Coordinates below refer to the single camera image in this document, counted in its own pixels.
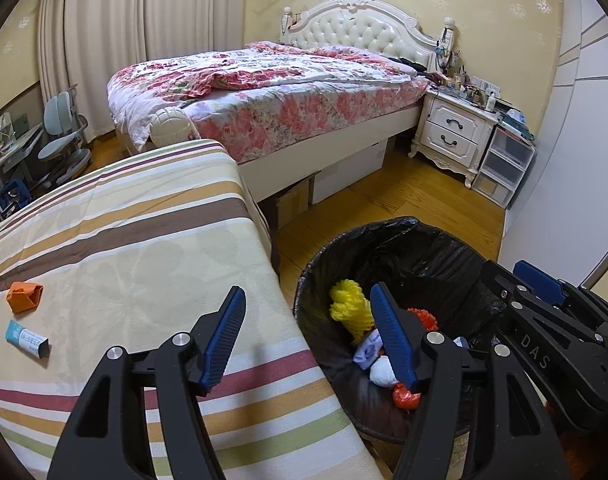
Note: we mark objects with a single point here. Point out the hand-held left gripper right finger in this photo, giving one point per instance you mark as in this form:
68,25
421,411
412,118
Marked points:
391,330

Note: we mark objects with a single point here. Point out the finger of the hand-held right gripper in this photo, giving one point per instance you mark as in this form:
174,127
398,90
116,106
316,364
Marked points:
499,280
539,282

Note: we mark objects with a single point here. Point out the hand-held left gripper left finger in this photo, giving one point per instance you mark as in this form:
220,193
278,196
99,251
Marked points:
224,340

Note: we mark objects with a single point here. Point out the purple wrapper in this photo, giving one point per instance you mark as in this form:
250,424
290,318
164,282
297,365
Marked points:
368,350

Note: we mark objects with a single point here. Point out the white tissue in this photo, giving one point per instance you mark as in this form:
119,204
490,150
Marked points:
383,371

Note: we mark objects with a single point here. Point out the yellow foam fruit net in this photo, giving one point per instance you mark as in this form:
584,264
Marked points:
349,307

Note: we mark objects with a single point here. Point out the trash bin with black bag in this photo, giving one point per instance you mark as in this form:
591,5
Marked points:
434,260

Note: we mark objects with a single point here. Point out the orange-red plastic bag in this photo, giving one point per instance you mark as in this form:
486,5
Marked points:
405,397

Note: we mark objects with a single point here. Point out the red foam fruit net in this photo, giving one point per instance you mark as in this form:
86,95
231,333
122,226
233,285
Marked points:
424,320

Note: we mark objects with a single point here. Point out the person's orange clothing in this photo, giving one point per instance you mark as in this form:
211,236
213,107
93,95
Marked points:
574,442

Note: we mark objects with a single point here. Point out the clear plastic drawer unit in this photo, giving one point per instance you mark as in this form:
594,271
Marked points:
504,165

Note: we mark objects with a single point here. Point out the white wardrobe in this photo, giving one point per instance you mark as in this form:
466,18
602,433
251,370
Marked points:
574,135

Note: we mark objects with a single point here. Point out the cardboard box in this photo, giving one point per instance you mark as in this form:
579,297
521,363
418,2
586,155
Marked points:
293,202

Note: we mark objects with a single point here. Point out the pile of blue items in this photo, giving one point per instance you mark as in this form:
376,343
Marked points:
516,122

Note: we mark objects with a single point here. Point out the white nightstand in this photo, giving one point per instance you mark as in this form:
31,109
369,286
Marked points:
451,127

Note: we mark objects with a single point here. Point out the white storage box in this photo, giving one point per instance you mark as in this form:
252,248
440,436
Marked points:
351,170

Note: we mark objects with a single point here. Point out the cluster of small bottles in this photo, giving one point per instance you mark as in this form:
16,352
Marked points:
466,85

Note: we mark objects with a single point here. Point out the blue and white small box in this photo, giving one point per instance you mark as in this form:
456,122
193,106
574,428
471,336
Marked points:
25,337

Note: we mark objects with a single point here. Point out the orange paper box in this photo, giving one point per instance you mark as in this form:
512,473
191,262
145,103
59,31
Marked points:
25,297

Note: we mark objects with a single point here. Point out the white volleyball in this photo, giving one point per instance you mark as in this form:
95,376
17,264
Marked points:
174,127

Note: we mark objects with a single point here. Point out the black garment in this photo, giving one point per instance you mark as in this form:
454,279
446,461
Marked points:
409,64

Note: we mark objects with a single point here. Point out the pink floral bed sheet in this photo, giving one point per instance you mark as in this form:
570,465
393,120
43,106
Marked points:
309,110

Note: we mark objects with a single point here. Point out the blue bag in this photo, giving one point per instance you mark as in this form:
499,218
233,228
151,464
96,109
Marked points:
15,195

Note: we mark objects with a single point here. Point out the grey-blue desk chair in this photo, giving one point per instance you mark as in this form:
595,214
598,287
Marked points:
61,135

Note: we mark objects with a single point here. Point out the white floral quilt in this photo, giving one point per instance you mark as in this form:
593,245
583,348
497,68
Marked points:
284,65

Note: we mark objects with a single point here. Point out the grey study desk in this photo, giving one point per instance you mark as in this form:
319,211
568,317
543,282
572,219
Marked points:
14,147

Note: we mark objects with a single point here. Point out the white bed with tufted headboard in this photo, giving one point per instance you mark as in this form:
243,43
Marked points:
364,25

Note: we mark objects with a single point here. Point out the beige curtain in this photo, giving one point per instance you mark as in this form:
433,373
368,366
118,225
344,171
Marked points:
114,20

